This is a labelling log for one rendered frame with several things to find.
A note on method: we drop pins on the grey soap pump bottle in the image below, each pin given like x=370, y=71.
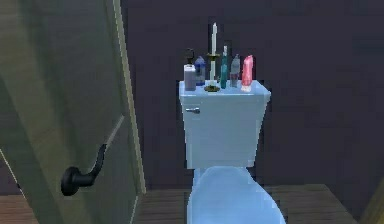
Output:
x=190, y=75

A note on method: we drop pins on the pale blue toilet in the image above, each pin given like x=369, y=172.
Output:
x=223, y=133

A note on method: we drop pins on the blue spray bottle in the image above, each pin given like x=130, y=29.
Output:
x=200, y=70

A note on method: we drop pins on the teal tall bottle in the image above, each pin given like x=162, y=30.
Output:
x=223, y=71

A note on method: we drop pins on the grey spray bottle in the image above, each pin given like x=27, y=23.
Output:
x=235, y=70

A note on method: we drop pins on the white candle on brass holder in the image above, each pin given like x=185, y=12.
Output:
x=213, y=50

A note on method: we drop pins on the pink bottle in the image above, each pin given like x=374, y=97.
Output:
x=247, y=71

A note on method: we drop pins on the grey-green room door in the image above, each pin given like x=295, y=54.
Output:
x=63, y=83

